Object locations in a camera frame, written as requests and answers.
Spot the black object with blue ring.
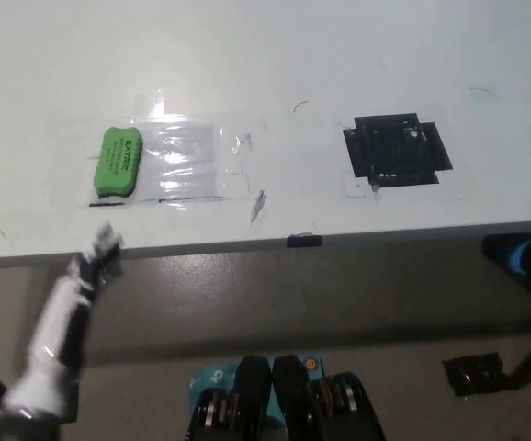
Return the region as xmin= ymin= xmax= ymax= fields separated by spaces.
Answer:
xmin=480 ymin=232 xmax=531 ymax=288

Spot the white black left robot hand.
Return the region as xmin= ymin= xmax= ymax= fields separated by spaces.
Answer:
xmin=1 ymin=222 xmax=127 ymax=422

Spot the crumpled clear tape scrap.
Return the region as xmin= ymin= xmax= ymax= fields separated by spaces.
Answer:
xmin=249 ymin=187 xmax=269 ymax=225

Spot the teal router box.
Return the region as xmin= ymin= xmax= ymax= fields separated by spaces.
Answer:
xmin=186 ymin=352 xmax=326 ymax=441

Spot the large clear tape patch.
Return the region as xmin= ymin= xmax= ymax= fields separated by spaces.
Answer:
xmin=85 ymin=114 xmax=253 ymax=208

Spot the short black tape piece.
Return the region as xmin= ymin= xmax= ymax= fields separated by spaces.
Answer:
xmin=287 ymin=233 xmax=324 ymax=249

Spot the black tape square patch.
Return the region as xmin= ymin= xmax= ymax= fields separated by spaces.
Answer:
xmin=341 ymin=111 xmax=455 ymax=188

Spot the green whiteboard eraser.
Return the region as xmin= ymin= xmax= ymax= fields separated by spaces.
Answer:
xmin=91 ymin=126 xmax=146 ymax=199

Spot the black floor tape patch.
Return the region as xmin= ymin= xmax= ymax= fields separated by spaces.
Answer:
xmin=442 ymin=352 xmax=505 ymax=399

